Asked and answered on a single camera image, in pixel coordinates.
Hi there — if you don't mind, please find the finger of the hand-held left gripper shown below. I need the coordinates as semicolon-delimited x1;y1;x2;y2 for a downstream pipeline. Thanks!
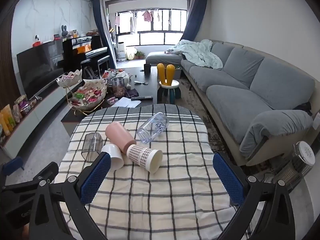
0;162;59;195
2;156;24;174

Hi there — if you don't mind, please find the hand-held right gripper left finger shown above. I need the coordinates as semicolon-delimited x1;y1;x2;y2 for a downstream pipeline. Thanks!
28;152;112;240

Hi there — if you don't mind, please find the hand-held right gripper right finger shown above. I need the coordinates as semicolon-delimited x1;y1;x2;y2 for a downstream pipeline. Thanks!
212;151;297;240

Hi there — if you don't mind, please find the plaid paper cup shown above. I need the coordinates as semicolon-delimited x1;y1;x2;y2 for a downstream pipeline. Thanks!
126;144;163;174

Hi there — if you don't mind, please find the white cup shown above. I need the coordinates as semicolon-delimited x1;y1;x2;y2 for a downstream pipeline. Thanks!
101;144;124;170

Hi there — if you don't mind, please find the grey transparent square cup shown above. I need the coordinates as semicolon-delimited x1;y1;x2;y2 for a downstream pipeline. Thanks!
82;132;103;162

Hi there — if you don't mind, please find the pink cup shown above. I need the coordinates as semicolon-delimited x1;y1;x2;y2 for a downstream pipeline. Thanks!
105;121;137;153

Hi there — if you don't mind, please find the clear printed plastic cup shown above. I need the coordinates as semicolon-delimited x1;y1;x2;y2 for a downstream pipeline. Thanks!
137;112;170;144

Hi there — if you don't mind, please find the row of snack packets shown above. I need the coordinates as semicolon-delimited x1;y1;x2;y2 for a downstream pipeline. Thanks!
0;94;38;136

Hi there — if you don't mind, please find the white television cabinet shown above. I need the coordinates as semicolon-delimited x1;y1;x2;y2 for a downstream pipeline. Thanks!
0;76;83;159

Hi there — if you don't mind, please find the checkered tablecloth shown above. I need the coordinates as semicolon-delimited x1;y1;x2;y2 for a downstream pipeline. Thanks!
54;104;253;240

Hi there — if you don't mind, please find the electric heater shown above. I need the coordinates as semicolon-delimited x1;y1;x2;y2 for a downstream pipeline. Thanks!
262;141;315;193

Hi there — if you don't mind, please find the patterned rug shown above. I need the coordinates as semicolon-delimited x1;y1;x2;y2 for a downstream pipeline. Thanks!
175;79;250;167

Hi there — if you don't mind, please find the white paper sheet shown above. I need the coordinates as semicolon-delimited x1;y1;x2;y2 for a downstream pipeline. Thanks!
114;97;142;108

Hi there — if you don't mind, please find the white tiered snack tray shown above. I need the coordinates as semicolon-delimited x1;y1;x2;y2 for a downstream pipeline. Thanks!
56;69;108;117

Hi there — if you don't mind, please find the clear jar of nuts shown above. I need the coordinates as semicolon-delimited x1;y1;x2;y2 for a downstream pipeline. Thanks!
111;77;125;97

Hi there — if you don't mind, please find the dark coffee table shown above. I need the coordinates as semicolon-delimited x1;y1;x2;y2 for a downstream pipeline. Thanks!
61;66;175;130

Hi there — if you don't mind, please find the grey sofa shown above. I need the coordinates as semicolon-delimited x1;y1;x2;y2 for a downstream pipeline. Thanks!
145;39;317;167

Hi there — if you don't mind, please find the black television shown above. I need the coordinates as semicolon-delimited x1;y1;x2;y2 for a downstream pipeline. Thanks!
16;40;67;100

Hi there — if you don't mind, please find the black item on sofa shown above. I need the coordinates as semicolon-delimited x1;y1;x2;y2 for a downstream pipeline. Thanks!
292;102;313;117

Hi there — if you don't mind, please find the yellow rabbit ear stool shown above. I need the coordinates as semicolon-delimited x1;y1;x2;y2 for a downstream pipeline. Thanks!
157;64;180;104

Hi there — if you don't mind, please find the black piano bench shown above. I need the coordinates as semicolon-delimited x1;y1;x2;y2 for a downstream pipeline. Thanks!
80;56;111;80

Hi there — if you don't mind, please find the light blue blanket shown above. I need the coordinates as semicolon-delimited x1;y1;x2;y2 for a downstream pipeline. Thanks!
166;39;223;70

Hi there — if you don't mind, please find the white air purifier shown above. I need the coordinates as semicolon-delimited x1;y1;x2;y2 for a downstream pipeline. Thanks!
117;42;127;62

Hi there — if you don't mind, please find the black piano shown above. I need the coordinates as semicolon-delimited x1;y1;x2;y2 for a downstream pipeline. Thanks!
62;35;110;73

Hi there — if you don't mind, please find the blue grey curtain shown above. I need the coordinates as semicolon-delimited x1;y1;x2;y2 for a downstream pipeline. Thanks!
184;0;208;42
92;0;118;69

